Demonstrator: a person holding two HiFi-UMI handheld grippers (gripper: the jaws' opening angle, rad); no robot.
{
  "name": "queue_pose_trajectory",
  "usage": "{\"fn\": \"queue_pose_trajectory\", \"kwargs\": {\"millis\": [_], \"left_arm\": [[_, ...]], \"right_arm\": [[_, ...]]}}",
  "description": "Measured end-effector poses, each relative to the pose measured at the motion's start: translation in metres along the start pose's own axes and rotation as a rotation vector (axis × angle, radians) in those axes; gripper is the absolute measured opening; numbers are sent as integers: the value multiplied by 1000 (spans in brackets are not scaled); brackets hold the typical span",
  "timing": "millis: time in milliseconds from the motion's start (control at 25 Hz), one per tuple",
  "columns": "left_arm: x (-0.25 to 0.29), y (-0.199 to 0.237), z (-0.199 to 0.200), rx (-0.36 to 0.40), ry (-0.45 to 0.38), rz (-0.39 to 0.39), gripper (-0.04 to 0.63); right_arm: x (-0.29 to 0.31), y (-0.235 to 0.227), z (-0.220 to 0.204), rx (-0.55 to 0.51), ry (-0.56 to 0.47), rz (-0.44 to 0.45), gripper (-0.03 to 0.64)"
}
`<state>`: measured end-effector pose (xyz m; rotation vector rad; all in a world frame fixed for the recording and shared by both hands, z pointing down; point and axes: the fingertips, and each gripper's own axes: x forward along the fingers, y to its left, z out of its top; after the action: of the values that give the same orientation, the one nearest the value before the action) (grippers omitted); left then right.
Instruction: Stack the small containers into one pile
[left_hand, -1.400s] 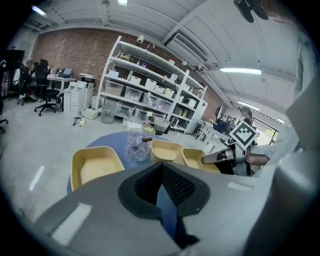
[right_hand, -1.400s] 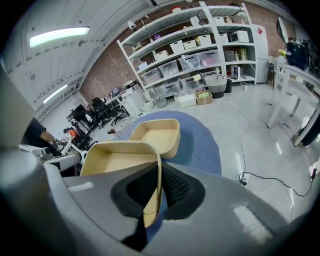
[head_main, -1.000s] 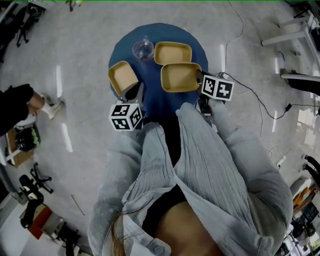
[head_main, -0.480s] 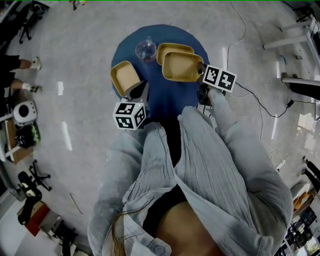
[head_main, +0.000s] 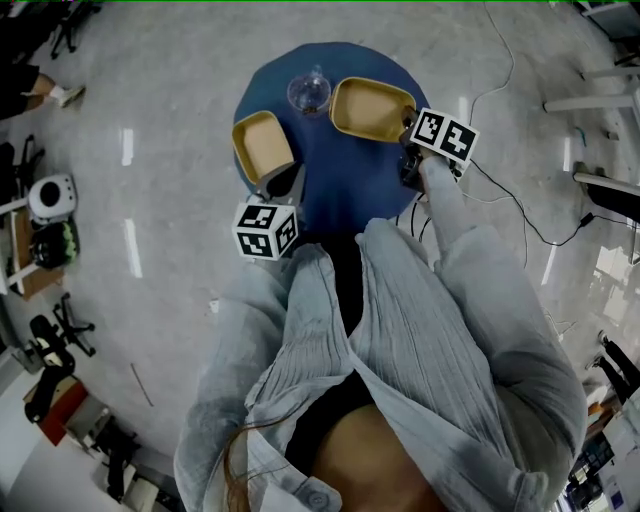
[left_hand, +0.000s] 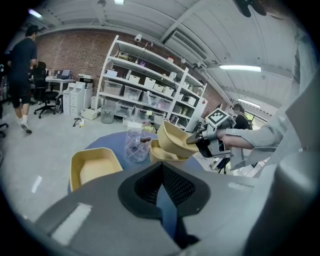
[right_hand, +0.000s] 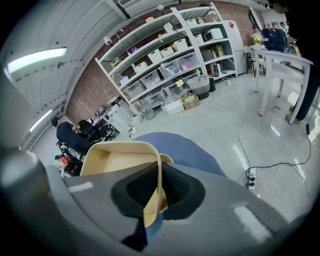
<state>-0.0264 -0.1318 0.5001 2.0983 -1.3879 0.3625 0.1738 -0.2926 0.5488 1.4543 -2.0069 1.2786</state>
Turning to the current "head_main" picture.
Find white cable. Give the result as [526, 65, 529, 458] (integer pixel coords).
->
[469, 0, 516, 107]

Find person's black trousers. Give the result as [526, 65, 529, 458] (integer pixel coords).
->
[284, 234, 381, 474]

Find black office chair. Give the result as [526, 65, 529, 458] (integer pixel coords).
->
[0, 133, 47, 201]
[28, 293, 97, 359]

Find white table frame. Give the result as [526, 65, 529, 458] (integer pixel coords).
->
[543, 67, 640, 114]

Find clear glass cup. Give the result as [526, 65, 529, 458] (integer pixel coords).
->
[286, 64, 332, 120]

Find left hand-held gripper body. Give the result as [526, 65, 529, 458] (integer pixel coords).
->
[232, 192, 306, 263]

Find person's bare belly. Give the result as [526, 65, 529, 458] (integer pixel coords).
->
[312, 403, 451, 512]

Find person's left forearm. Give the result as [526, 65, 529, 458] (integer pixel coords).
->
[244, 257, 301, 311]

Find round table with blue cloth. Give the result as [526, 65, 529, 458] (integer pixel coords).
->
[232, 41, 432, 236]

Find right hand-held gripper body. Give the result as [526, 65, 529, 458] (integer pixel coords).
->
[398, 106, 481, 193]

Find thin brown stick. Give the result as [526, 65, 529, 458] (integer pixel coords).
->
[129, 362, 155, 407]

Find long black cable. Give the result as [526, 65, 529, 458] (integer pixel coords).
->
[467, 162, 596, 247]

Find red box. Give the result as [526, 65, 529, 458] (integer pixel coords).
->
[37, 379, 90, 447]

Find white round-window carrier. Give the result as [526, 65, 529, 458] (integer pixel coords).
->
[27, 172, 81, 224]

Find black power cable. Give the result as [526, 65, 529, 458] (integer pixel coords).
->
[409, 192, 439, 244]

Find person's grey shirt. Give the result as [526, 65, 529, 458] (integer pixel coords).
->
[172, 217, 589, 512]

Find person's right forearm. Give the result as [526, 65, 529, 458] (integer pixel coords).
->
[417, 155, 506, 271]

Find green and black bag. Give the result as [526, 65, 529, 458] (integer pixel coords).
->
[30, 217, 81, 271]

